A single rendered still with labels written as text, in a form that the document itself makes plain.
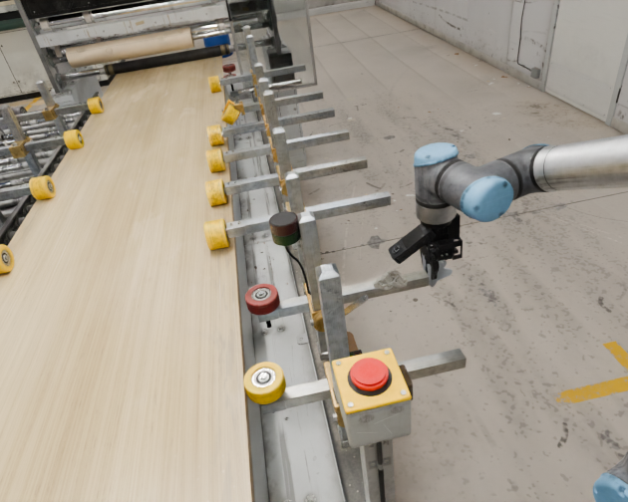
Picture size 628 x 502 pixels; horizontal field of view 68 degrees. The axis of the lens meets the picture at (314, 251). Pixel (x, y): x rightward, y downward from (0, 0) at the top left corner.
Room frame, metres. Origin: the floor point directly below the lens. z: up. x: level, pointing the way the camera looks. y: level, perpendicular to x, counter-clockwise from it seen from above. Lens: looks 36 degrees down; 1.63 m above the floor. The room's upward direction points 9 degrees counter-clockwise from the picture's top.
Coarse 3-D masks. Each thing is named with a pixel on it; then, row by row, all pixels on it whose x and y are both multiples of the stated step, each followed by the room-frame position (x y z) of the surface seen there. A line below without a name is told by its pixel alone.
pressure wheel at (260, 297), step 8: (256, 288) 0.88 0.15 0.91; (264, 288) 0.88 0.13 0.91; (272, 288) 0.87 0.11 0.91; (248, 296) 0.86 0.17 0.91; (256, 296) 0.86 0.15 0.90; (264, 296) 0.85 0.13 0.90; (272, 296) 0.84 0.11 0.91; (248, 304) 0.83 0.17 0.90; (256, 304) 0.82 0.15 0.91; (264, 304) 0.82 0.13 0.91; (272, 304) 0.83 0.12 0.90; (256, 312) 0.82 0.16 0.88; (264, 312) 0.82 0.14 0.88
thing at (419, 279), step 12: (408, 276) 0.89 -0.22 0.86; (420, 276) 0.89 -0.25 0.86; (348, 288) 0.88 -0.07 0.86; (360, 288) 0.88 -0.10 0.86; (372, 288) 0.87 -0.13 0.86; (396, 288) 0.87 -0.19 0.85; (408, 288) 0.87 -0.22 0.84; (288, 300) 0.87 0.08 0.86; (300, 300) 0.87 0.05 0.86; (348, 300) 0.86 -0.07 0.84; (276, 312) 0.84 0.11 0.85; (288, 312) 0.85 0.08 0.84; (300, 312) 0.85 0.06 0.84
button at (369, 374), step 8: (360, 360) 0.34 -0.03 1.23; (368, 360) 0.34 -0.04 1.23; (376, 360) 0.33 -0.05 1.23; (352, 368) 0.33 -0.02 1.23; (360, 368) 0.33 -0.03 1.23; (368, 368) 0.33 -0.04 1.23; (376, 368) 0.32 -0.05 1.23; (384, 368) 0.32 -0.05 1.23; (352, 376) 0.32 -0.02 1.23; (360, 376) 0.32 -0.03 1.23; (368, 376) 0.31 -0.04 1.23; (376, 376) 0.31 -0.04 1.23; (384, 376) 0.31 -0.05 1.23; (360, 384) 0.31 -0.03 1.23; (368, 384) 0.31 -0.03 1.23; (376, 384) 0.30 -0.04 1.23; (384, 384) 0.31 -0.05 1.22
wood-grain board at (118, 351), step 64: (128, 128) 2.21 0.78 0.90; (192, 128) 2.08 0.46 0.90; (64, 192) 1.61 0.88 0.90; (128, 192) 1.53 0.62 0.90; (192, 192) 1.45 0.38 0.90; (64, 256) 1.17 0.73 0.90; (128, 256) 1.12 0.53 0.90; (192, 256) 1.07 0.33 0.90; (0, 320) 0.92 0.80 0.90; (64, 320) 0.88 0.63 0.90; (128, 320) 0.85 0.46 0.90; (192, 320) 0.81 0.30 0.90; (0, 384) 0.70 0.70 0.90; (64, 384) 0.67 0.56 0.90; (128, 384) 0.65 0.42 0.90; (192, 384) 0.62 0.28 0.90; (0, 448) 0.54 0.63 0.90; (64, 448) 0.52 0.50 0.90; (128, 448) 0.50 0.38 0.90; (192, 448) 0.48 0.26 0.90
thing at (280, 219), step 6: (276, 216) 0.84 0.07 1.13; (282, 216) 0.83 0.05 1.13; (288, 216) 0.83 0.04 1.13; (294, 216) 0.83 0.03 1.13; (270, 222) 0.82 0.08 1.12; (276, 222) 0.81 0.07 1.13; (282, 222) 0.81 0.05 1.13; (288, 222) 0.81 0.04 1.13; (300, 240) 0.81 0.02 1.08; (300, 246) 0.82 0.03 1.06; (288, 252) 0.82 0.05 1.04; (294, 258) 0.82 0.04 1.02; (300, 264) 0.82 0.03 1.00; (306, 282) 0.82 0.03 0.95
